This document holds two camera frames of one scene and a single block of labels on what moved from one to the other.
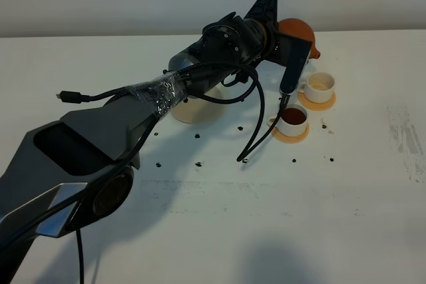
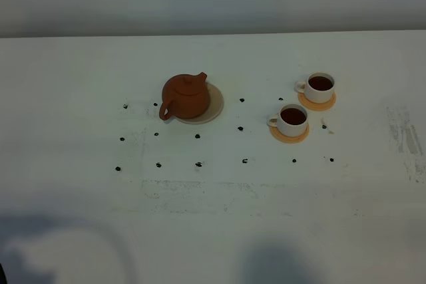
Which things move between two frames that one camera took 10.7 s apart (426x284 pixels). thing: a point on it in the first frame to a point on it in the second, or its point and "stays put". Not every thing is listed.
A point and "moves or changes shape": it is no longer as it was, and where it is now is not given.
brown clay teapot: [299, 29] moves or changes shape
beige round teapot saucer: [199, 111] stays put
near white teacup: [293, 122] stays put
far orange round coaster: [317, 106] stays put
